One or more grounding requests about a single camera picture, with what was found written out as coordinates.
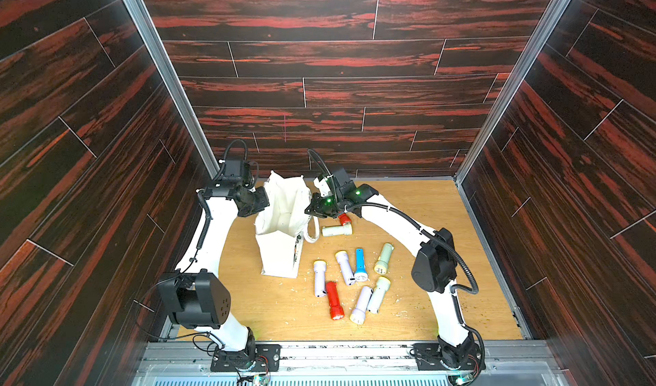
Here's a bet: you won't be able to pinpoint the white printed tote bag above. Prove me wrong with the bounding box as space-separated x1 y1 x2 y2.
255 172 312 278

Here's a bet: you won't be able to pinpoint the white flashlight yellow head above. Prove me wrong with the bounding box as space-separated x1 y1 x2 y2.
335 250 355 286

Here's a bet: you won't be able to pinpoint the pale green flashlight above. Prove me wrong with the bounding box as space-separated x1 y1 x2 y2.
373 243 394 275
367 276 391 314

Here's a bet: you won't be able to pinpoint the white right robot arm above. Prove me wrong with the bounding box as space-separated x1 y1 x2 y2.
306 179 486 370

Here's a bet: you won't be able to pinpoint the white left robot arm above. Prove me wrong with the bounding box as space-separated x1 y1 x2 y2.
156 187 254 353

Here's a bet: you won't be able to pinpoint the red flashlight near bag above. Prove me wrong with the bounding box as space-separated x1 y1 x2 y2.
338 213 352 225

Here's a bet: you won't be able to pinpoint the cream flashlight lying sideways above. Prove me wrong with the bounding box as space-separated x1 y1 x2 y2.
321 223 353 237

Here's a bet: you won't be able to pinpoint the blue flashlight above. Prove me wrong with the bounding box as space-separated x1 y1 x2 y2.
354 248 368 282

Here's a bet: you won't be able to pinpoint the red flashlight front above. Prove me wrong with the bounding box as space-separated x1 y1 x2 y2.
326 281 344 320

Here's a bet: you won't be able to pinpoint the lavender white flashlight front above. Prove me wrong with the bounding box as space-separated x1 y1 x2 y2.
350 286 373 326

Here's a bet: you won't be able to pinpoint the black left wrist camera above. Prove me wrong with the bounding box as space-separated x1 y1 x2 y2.
219 159 253 185

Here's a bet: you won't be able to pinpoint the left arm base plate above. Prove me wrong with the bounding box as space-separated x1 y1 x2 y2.
210 343 282 372

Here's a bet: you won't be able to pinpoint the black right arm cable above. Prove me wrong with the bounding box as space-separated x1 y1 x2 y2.
306 149 485 367

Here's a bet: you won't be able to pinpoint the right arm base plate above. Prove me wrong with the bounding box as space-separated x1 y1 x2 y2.
409 343 481 372

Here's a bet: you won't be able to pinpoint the aluminium front rail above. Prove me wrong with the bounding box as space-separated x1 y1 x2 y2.
133 341 569 385

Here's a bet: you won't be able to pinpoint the aluminium corner post left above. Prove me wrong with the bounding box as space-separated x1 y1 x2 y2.
122 0 220 178

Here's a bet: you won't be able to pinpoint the aluminium corner post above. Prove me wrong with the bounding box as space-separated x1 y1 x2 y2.
122 0 220 178
454 0 572 189

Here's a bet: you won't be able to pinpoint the aluminium corner post right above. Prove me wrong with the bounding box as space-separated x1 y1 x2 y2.
454 0 572 189

